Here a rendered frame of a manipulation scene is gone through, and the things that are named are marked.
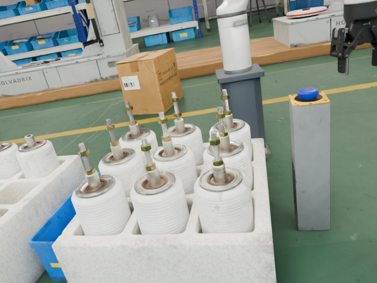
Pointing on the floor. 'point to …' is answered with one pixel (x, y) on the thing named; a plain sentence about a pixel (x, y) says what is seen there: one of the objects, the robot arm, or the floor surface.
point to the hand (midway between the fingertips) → (360, 67)
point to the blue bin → (68, 210)
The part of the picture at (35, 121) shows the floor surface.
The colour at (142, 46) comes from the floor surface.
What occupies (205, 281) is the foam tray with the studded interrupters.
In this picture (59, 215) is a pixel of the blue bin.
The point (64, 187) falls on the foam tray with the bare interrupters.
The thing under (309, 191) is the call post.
